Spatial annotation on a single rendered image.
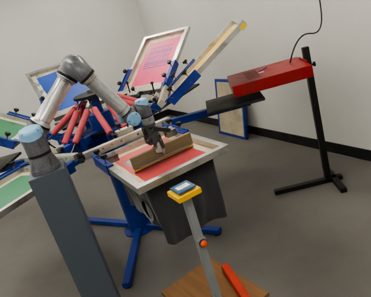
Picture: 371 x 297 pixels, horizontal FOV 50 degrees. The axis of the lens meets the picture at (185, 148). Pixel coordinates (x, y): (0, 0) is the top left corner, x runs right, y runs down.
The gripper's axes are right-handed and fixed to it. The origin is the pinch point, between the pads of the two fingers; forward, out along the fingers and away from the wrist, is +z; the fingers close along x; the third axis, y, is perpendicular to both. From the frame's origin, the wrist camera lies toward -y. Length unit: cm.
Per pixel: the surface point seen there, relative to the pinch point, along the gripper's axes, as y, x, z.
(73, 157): 41, -59, -4
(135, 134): -4, -52, -2
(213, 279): 15, 49, 59
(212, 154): -16.1, 29.7, 2.6
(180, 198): 19, 53, 5
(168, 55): -96, -154, -32
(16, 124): 61, -170, -23
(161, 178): 16.4, 29.5, 1.3
